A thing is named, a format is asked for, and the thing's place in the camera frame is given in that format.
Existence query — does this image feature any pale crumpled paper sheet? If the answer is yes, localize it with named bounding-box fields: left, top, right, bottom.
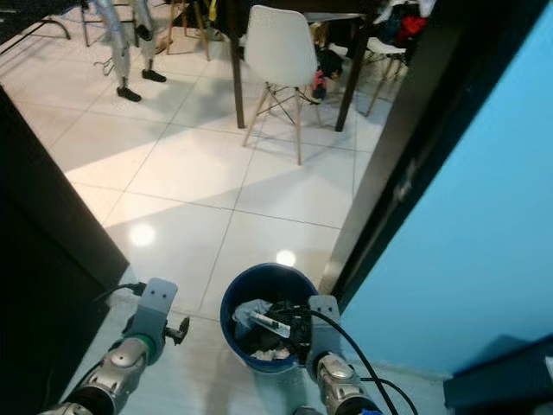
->
left=232, top=299, right=270, bottom=335

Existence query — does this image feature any black crumpled rubbish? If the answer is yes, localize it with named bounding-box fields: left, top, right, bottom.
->
left=232, top=298, right=313, bottom=361

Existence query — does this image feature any blue round waste bin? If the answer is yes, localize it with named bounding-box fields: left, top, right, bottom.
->
left=219, top=263, right=322, bottom=374

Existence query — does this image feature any wooden leg stool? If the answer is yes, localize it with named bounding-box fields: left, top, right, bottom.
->
left=163, top=0, right=219, bottom=63

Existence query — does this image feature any red cloth item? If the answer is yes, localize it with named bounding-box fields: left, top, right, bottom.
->
left=397, top=12, right=430, bottom=42

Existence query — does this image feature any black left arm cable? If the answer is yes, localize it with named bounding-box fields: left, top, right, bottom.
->
left=94, top=280, right=149, bottom=305

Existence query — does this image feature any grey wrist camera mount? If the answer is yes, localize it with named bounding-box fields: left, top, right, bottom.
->
left=137, top=278, right=180, bottom=342
left=306, top=295, right=342, bottom=359

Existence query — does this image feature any dark wooden table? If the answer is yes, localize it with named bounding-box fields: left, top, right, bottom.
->
left=215, top=0, right=443, bottom=132

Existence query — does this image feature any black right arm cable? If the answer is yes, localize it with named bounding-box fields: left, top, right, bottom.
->
left=276, top=303, right=422, bottom=415

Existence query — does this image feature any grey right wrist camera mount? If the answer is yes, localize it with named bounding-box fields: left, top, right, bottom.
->
left=306, top=295, right=342, bottom=359

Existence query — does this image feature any dark furniture piece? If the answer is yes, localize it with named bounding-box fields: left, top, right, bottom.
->
left=440, top=332, right=553, bottom=415

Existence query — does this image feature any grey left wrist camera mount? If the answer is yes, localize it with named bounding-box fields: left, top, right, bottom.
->
left=137, top=278, right=180, bottom=342

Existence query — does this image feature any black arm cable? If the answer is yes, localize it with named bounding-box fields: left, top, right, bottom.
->
left=276, top=303, right=422, bottom=415
left=94, top=280, right=149, bottom=305

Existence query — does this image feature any standing white humanoid robot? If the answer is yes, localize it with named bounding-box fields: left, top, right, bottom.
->
left=90, top=0, right=168, bottom=105

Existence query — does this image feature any black door frame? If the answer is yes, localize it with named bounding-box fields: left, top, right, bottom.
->
left=319, top=0, right=551, bottom=310

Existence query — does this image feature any white ointment tube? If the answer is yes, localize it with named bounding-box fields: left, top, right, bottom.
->
left=250, top=312, right=292, bottom=340

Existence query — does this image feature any white tissue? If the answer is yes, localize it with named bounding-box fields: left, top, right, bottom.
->
left=254, top=345, right=292, bottom=361

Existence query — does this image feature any black metal frame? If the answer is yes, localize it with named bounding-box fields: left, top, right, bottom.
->
left=0, top=0, right=73, bottom=42

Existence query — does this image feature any black cabinet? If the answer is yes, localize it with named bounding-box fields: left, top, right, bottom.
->
left=0, top=90, right=132, bottom=415

